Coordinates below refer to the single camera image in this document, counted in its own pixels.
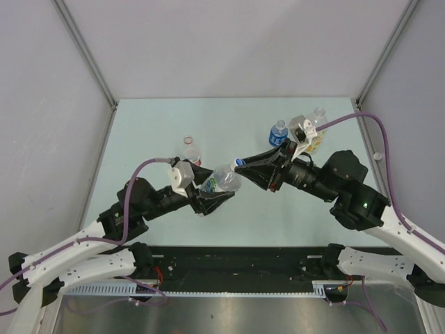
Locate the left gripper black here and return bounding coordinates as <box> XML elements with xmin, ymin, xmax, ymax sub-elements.
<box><xmin>143</xmin><ymin>159</ymin><xmax>235</xmax><ymax>221</ymax></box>

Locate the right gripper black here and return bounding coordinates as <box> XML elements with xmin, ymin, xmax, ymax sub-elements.
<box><xmin>234</xmin><ymin>138</ymin><xmax>335</xmax><ymax>202</ymax></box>

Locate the green label clear bottle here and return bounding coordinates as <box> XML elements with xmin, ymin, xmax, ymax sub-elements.
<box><xmin>200</xmin><ymin>160</ymin><xmax>242</xmax><ymax>193</ymax></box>

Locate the blue white bottle cap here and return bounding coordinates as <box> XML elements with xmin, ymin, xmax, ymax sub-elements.
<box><xmin>233</xmin><ymin>158</ymin><xmax>245</xmax><ymax>167</ymax></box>

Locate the blue label Pocari bottle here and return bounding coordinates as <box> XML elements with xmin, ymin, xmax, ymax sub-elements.
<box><xmin>268</xmin><ymin>120</ymin><xmax>289</xmax><ymax>147</ymax></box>

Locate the red cap water bottle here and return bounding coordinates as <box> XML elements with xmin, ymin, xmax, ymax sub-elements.
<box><xmin>183</xmin><ymin>136</ymin><xmax>201</xmax><ymax>166</ymax></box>

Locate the square clear juice bottle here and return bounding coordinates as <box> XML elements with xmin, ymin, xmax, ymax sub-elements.
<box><xmin>306</xmin><ymin>107</ymin><xmax>328</xmax><ymax>154</ymax></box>

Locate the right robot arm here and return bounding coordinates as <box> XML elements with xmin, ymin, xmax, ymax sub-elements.
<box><xmin>234</xmin><ymin>139</ymin><xmax>444</xmax><ymax>307</ymax></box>

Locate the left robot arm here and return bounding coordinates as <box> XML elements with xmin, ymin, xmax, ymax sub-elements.
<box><xmin>1</xmin><ymin>157</ymin><xmax>235</xmax><ymax>333</ymax></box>

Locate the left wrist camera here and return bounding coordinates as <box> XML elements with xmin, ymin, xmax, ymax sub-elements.
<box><xmin>168</xmin><ymin>161</ymin><xmax>195</xmax><ymax>198</ymax></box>

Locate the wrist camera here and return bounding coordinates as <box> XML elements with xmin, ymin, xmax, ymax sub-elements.
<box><xmin>168</xmin><ymin>161</ymin><xmax>195</xmax><ymax>198</ymax></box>
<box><xmin>288</xmin><ymin>115</ymin><xmax>317</xmax><ymax>161</ymax></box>

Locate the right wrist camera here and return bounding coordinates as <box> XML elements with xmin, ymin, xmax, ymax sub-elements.
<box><xmin>288</xmin><ymin>115</ymin><xmax>317</xmax><ymax>161</ymax></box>

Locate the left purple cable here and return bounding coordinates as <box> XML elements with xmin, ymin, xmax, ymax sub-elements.
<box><xmin>0</xmin><ymin>157</ymin><xmax>178</xmax><ymax>316</ymax></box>

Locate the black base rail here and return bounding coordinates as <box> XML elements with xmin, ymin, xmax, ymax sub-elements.
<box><xmin>131</xmin><ymin>246</ymin><xmax>359</xmax><ymax>292</ymax></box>

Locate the white cable duct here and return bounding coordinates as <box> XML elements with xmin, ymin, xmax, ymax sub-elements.
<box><xmin>65</xmin><ymin>282</ymin><xmax>348</xmax><ymax>299</ymax></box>

